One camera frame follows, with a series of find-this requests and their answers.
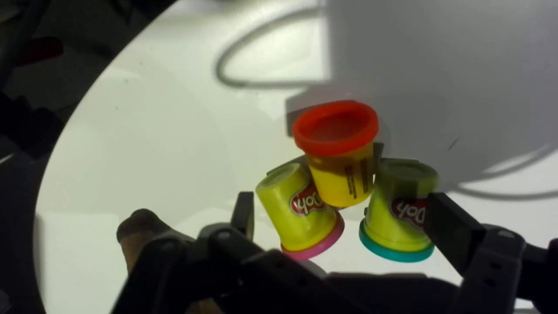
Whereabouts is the play-doh can orange lid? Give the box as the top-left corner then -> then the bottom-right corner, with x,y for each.
291,100 -> 382,211

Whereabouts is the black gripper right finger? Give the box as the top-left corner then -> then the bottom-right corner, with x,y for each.
425,190 -> 558,314

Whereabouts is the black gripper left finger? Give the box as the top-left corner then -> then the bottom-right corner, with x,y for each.
111,190 -> 364,314

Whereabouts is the play-doh can pink lid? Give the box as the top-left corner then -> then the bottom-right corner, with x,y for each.
254,157 -> 347,262

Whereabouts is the play-doh can green lid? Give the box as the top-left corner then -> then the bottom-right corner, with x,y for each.
357,157 -> 441,264

